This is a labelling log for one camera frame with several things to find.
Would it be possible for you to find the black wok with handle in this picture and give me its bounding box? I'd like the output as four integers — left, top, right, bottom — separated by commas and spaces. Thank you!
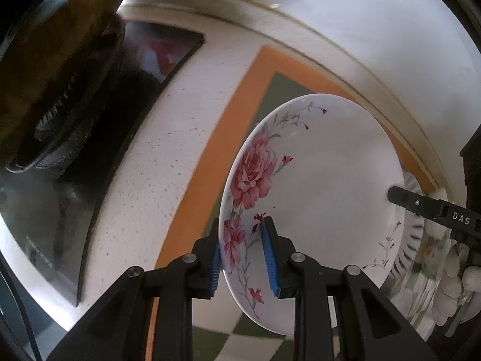
1, 0, 122, 173

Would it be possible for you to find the white plate grey flower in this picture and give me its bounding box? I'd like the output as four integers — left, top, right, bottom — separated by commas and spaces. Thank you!
390, 231, 451, 341

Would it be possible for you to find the green white checkered cloth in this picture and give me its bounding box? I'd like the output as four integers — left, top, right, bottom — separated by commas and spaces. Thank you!
144, 44, 440, 361

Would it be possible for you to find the white plate pink rose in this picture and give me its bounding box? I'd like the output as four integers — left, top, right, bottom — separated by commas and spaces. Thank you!
219, 94, 404, 336

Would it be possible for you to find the right hand white glove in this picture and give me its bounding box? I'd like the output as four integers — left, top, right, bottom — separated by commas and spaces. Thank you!
432, 244, 480, 327

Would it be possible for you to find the white plate blue leaf pattern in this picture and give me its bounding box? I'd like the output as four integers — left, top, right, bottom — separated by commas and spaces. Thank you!
389, 210, 425, 281

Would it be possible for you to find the black glass gas stove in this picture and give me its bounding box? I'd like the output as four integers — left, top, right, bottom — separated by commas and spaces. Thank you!
1, 15, 205, 305

